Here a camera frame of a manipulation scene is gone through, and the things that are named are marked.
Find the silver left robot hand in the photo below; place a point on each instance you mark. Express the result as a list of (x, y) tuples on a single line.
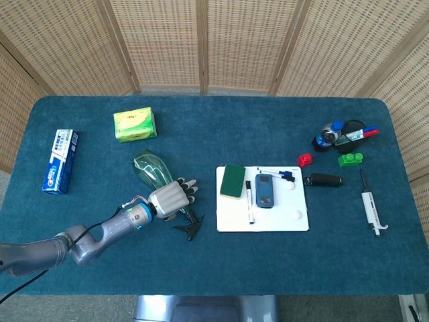
[(167, 199)]

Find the green transparent spray bottle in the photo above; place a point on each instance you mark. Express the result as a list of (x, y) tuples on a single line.
[(151, 167)]

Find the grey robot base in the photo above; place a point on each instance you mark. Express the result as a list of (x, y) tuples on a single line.
[(201, 308)]

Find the cola bottle blue cap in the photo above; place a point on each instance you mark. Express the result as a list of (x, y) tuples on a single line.
[(325, 137)]

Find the green yellow sponge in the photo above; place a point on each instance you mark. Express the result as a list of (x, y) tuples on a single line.
[(233, 181)]

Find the blue table cloth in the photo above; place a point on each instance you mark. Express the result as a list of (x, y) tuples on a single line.
[(201, 261)]

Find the green yellow tissue pack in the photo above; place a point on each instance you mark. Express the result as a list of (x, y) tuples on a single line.
[(134, 125)]

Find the long black-capped whiteboard marker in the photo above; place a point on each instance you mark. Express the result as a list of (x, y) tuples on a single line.
[(249, 201)]

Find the blue whiteboard eraser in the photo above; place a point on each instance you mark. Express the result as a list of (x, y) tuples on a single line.
[(265, 191)]

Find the white magnetic whiteboard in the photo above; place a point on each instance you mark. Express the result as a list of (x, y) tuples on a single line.
[(278, 221)]

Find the blue white toothpaste box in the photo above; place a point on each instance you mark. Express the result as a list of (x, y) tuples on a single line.
[(60, 161)]

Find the blue-capped whiteboard marker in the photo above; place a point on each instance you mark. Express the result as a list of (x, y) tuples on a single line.
[(285, 173)]

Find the white round magnet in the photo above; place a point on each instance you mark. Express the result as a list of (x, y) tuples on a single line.
[(297, 214), (290, 185)]

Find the blue capped marker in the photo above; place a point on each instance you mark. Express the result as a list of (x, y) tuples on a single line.
[(291, 178)]

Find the red toy block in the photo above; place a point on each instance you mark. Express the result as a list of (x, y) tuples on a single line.
[(305, 160)]

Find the woven wooden folding screen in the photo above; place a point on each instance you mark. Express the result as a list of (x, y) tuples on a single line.
[(167, 40)]

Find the green toy block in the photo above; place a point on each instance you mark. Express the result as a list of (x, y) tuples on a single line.
[(350, 160)]

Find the black mesh pen holder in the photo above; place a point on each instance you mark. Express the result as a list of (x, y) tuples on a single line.
[(350, 146)]

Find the white laboratory pipette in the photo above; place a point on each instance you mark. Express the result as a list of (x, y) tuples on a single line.
[(368, 204)]

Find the red-capped marker in holder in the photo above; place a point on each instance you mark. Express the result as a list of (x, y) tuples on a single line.
[(372, 133)]

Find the blue-capped marker in holder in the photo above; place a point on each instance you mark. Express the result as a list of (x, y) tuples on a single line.
[(371, 129)]

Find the white stand frame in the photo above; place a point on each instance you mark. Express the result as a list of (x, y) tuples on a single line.
[(414, 308)]

